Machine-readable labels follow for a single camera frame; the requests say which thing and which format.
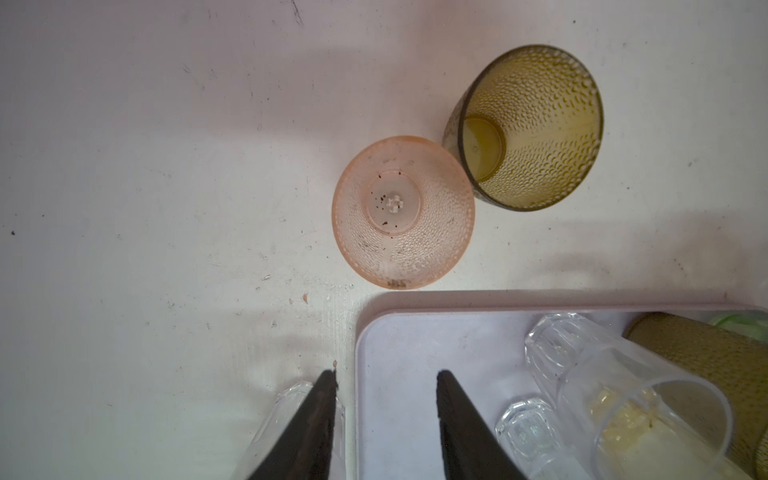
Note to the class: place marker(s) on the clear faceted glass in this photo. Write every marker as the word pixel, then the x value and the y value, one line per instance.
pixel 572 358

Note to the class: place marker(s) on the dark amber textured cup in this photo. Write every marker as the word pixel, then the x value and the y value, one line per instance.
pixel 528 130

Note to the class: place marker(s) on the yellow smooth cup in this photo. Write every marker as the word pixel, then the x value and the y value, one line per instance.
pixel 652 435

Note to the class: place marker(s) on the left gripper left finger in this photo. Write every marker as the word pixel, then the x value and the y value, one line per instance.
pixel 297 439

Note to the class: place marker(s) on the small green glass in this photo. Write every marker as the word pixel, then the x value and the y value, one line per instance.
pixel 751 324

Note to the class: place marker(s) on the pink textured cup back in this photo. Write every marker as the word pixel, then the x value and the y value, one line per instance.
pixel 403 212

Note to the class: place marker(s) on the clear tumbler back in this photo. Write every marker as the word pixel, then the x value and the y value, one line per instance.
pixel 529 431

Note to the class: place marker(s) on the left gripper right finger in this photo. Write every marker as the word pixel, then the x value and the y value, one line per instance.
pixel 469 448

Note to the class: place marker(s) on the olive amber textured cup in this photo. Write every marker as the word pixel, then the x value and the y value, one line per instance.
pixel 734 363

